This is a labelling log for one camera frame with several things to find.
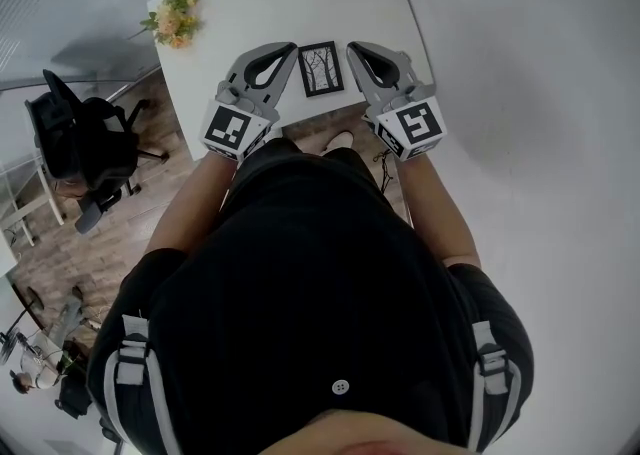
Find person's chin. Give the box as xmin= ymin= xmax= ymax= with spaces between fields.
xmin=257 ymin=409 xmax=484 ymax=455

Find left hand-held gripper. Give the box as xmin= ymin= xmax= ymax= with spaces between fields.
xmin=200 ymin=41 xmax=300 ymax=163

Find black office chair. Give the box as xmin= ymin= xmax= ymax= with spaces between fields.
xmin=24 ymin=68 xmax=171 ymax=236

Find black bag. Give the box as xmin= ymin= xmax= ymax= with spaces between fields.
xmin=53 ymin=376 xmax=95 ymax=420

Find yellow artificial flower bouquet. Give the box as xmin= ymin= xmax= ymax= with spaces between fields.
xmin=139 ymin=0 xmax=204 ymax=51

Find white side desk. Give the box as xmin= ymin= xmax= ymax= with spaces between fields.
xmin=0 ymin=150 xmax=67 ymax=249

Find grey shoulder strap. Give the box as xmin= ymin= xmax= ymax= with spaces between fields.
xmin=466 ymin=320 xmax=522 ymax=452
xmin=102 ymin=313 xmax=182 ymax=455

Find person's light shoe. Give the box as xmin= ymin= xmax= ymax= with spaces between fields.
xmin=323 ymin=129 xmax=355 ymax=155

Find person's right forearm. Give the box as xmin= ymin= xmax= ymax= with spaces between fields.
xmin=397 ymin=152 xmax=482 ymax=270

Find person's left forearm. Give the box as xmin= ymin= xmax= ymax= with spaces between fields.
xmin=143 ymin=145 xmax=242 ymax=257

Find black cable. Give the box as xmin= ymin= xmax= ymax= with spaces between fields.
xmin=372 ymin=148 xmax=396 ymax=194

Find black picture frame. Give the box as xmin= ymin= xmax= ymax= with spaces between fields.
xmin=297 ymin=40 xmax=346 ymax=99

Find person's black shirt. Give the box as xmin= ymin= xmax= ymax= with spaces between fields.
xmin=86 ymin=137 xmax=536 ymax=455

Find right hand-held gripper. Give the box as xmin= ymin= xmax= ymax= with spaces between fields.
xmin=346 ymin=41 xmax=448 ymax=163

